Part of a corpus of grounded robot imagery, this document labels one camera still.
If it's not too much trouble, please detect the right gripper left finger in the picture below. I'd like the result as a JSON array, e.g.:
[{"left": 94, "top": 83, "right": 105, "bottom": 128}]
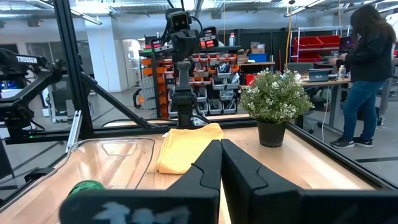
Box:
[{"left": 58, "top": 139, "right": 223, "bottom": 224}]

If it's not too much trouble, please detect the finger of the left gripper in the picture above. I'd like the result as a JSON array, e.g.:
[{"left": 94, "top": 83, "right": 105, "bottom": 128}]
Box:
[
  {"left": 198, "top": 26, "right": 220, "bottom": 49},
  {"left": 145, "top": 37, "right": 172, "bottom": 51}
]

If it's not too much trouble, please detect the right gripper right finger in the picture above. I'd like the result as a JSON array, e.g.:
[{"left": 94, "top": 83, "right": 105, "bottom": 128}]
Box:
[{"left": 220, "top": 138, "right": 398, "bottom": 224}]

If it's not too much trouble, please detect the clear plastic container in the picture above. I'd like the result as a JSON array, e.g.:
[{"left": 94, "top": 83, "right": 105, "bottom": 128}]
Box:
[{"left": 0, "top": 136, "right": 155, "bottom": 215}]

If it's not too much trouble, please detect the green toy watermelon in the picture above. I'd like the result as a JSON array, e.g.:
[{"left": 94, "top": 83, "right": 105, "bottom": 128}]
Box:
[{"left": 67, "top": 179, "right": 106, "bottom": 197}]

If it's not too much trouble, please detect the folded yellow cloth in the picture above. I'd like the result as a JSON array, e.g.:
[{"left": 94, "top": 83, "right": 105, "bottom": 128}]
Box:
[{"left": 156, "top": 122, "right": 225, "bottom": 175}]

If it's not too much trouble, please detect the parts bin rack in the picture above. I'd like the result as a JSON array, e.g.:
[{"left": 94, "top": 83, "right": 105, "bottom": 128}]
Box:
[{"left": 139, "top": 45, "right": 243, "bottom": 121}]

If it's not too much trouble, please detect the cardboard box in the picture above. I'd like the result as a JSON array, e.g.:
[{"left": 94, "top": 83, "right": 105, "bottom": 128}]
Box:
[{"left": 249, "top": 42, "right": 266, "bottom": 55}]

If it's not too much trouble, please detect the blue plastic bin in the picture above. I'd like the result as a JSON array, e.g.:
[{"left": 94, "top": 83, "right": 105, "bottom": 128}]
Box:
[{"left": 247, "top": 52, "right": 269, "bottom": 63}]

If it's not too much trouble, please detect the small potted green plant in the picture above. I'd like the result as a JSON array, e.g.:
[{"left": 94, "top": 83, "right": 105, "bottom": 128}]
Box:
[{"left": 238, "top": 68, "right": 315, "bottom": 149}]

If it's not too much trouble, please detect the red plastic bin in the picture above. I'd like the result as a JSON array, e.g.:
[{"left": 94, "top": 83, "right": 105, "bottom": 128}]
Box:
[
  {"left": 293, "top": 36, "right": 324, "bottom": 51},
  {"left": 317, "top": 34, "right": 341, "bottom": 48}
]

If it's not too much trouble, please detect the grey laptop case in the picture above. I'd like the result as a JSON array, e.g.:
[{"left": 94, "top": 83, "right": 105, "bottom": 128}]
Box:
[{"left": 308, "top": 68, "right": 331, "bottom": 83}]

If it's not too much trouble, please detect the wooden office desk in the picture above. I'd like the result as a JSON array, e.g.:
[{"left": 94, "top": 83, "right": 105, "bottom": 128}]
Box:
[{"left": 299, "top": 78, "right": 353, "bottom": 129}]

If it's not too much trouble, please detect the person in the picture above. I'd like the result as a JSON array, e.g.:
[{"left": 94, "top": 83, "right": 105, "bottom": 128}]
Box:
[{"left": 328, "top": 4, "right": 397, "bottom": 150}]

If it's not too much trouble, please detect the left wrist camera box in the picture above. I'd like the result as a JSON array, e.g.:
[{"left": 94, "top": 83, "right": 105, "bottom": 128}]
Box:
[{"left": 165, "top": 8, "right": 193, "bottom": 33}]

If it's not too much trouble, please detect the yellow cable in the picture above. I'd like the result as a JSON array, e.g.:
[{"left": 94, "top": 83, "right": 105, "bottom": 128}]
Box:
[{"left": 285, "top": 0, "right": 294, "bottom": 71}]

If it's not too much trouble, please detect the black metal rig frame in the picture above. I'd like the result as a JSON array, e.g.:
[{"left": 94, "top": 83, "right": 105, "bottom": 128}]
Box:
[{"left": 0, "top": 0, "right": 398, "bottom": 214}]

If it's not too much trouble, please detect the metal wire shelf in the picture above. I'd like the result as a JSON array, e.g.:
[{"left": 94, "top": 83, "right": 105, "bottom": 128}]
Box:
[{"left": 289, "top": 25, "right": 351, "bottom": 64}]

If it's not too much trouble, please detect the black bracket on table edge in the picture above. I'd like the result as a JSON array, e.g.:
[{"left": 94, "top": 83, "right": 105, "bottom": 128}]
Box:
[{"left": 24, "top": 167, "right": 55, "bottom": 184}]

